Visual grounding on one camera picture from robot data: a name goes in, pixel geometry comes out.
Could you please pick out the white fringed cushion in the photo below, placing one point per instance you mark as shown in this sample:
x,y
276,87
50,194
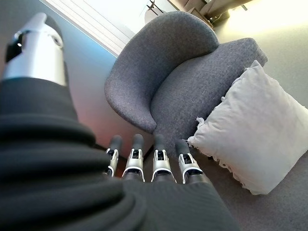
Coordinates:
x,y
252,132

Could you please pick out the left robot hand black silver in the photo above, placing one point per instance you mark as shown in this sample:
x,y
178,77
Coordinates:
x,y
60,180

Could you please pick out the white ribbed wall panel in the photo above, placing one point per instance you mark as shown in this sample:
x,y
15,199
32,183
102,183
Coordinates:
x,y
96,21

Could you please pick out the grey fabric armchair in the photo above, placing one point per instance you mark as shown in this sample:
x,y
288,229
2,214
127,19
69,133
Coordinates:
x,y
168,72

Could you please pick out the beige sofa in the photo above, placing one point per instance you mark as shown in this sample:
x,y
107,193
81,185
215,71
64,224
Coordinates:
x,y
192,4

